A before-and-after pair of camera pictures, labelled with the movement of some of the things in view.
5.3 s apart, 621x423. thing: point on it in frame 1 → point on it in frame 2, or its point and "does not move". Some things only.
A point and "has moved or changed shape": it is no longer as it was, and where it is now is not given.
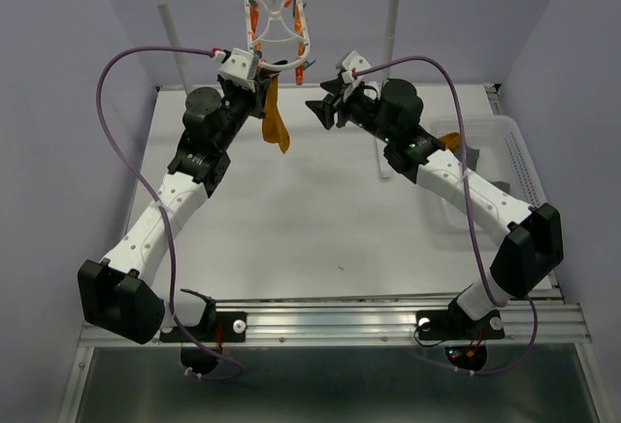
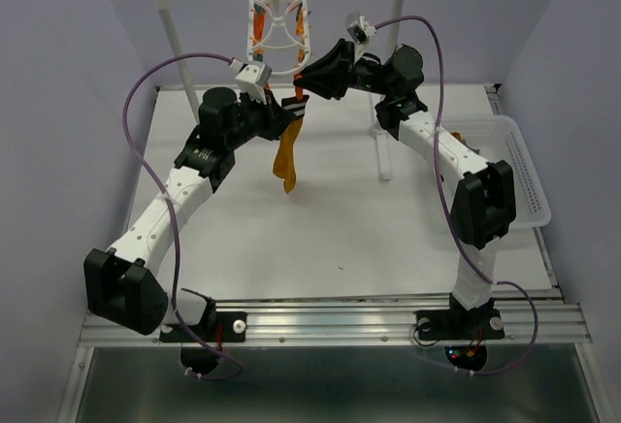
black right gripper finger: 333,86 → 339,58
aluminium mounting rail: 540,321 does not move
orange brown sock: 273,125 has moved or changed shape
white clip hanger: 277,25 does not move
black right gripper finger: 324,111 → 328,78
